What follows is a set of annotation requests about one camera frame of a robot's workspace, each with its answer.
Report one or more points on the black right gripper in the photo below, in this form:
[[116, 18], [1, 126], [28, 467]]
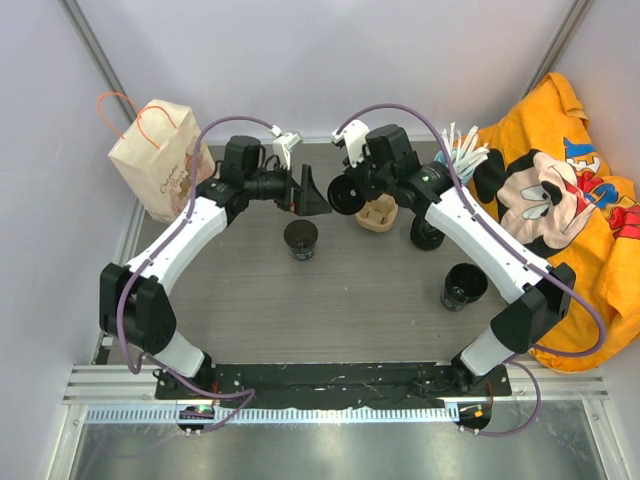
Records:
[[356, 172]]

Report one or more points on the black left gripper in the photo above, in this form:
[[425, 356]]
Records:
[[303, 199]]

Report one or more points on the black coffee cup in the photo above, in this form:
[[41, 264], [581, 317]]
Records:
[[301, 237], [464, 284]]

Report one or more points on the cream paper bag orange handles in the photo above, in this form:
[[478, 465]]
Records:
[[156, 157]]

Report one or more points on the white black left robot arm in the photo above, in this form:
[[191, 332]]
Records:
[[134, 299]]

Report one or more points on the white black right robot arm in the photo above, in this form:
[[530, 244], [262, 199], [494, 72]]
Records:
[[537, 294]]

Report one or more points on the brown pulp cup carrier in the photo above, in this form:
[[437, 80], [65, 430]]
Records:
[[378, 216]]

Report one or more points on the black ribbed cup lid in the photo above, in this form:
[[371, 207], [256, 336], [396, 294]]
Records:
[[424, 236]]

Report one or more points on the light blue straw cup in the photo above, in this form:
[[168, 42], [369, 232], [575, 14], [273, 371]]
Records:
[[442, 157]]

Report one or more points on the orange cartoon print cloth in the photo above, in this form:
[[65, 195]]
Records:
[[547, 185]]

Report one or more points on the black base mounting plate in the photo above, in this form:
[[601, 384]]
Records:
[[343, 385]]

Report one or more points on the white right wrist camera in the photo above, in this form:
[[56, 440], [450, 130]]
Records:
[[353, 138]]

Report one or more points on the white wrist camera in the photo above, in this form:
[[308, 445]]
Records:
[[284, 143], [353, 138]]

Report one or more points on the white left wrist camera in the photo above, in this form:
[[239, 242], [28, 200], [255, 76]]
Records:
[[284, 143]]

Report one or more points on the aluminium frame rail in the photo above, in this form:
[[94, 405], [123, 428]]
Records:
[[112, 395]]

